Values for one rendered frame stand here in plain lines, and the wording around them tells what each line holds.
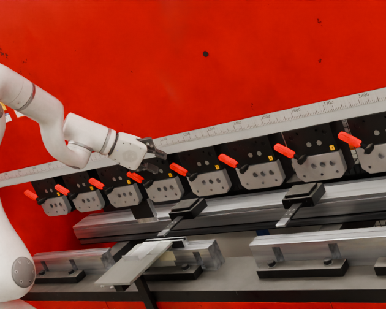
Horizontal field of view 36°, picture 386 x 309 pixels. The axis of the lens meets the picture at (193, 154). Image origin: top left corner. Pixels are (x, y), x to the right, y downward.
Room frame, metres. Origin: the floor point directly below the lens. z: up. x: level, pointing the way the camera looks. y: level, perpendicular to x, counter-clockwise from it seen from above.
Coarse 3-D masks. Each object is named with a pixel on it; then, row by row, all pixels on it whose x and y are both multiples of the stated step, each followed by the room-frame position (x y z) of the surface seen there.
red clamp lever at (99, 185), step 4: (92, 180) 2.15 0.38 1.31; (96, 180) 2.16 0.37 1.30; (92, 184) 2.15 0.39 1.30; (96, 184) 2.14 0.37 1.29; (100, 184) 2.14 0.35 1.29; (100, 188) 2.13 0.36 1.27; (104, 188) 2.13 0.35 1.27; (108, 188) 2.13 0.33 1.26; (112, 188) 2.14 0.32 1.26; (104, 192) 2.12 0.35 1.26; (108, 192) 2.11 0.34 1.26
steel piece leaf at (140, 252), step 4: (140, 248) 2.13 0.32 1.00; (144, 248) 2.11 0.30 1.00; (148, 248) 2.09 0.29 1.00; (152, 248) 2.08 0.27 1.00; (136, 252) 2.11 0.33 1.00; (140, 252) 2.09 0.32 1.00; (144, 252) 2.08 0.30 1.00; (148, 252) 2.06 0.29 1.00; (124, 256) 2.07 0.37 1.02; (128, 256) 2.05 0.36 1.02; (132, 256) 2.04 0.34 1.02; (136, 256) 2.03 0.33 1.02; (140, 256) 2.05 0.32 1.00; (144, 256) 2.04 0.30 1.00; (124, 260) 2.07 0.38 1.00; (128, 260) 2.06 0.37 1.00; (132, 260) 2.05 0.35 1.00; (136, 260) 2.03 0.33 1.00
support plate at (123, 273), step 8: (136, 248) 2.15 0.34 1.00; (160, 248) 2.05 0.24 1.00; (152, 256) 2.01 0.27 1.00; (120, 264) 2.06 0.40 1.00; (128, 264) 2.03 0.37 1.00; (136, 264) 2.00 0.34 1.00; (144, 264) 1.97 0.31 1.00; (112, 272) 2.02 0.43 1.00; (120, 272) 1.99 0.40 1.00; (128, 272) 1.96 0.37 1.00; (136, 272) 1.93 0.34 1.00; (104, 280) 1.98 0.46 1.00; (112, 280) 1.95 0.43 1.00; (120, 280) 1.92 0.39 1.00; (128, 280) 1.89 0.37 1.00
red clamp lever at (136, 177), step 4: (128, 172) 2.03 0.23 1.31; (128, 176) 2.03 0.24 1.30; (132, 176) 2.02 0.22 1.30; (136, 176) 2.02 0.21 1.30; (140, 176) 2.02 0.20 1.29; (136, 180) 2.01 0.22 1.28; (140, 180) 2.00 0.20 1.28; (144, 180) 2.01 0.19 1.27; (152, 180) 2.01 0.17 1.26; (144, 184) 2.00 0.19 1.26; (148, 184) 1.99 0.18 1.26; (152, 184) 2.00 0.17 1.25
